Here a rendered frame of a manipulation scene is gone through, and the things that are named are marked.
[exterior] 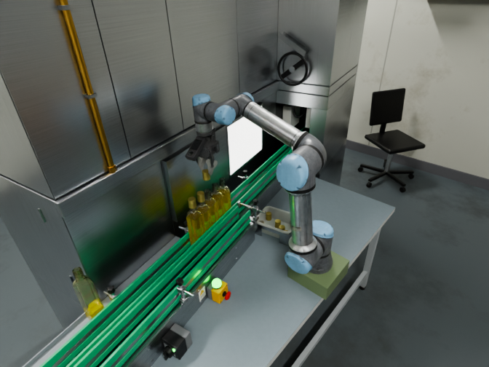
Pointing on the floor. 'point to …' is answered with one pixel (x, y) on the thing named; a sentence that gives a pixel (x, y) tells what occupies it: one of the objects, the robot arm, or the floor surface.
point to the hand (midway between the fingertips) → (206, 172)
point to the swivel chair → (394, 142)
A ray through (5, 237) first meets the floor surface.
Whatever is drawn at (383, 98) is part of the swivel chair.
